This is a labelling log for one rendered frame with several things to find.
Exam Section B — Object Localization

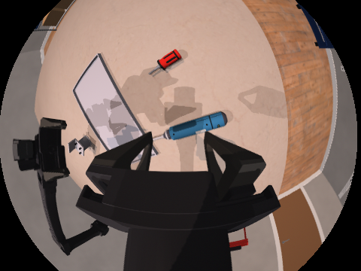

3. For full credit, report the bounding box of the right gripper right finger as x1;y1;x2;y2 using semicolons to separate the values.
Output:
204;131;266;202

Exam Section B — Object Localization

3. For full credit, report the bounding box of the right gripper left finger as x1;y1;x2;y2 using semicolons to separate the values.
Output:
91;132;153;171

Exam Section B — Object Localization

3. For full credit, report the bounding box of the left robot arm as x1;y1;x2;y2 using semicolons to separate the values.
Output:
12;134;109;256

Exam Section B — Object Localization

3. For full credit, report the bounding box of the grey l-shaped bracket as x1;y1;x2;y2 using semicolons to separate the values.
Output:
68;139;84;156

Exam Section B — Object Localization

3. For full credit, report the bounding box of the red screwdriver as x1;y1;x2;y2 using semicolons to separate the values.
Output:
150;50;182;73

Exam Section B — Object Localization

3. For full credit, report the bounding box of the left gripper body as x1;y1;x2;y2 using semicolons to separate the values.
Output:
38;123;67;172

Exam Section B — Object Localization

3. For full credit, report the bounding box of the dark blue electric screwdriver barrel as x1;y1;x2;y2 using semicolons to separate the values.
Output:
153;111;228;140

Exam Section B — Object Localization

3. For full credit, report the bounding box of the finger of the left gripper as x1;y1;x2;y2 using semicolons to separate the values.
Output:
43;168;70;181
41;117;67;129

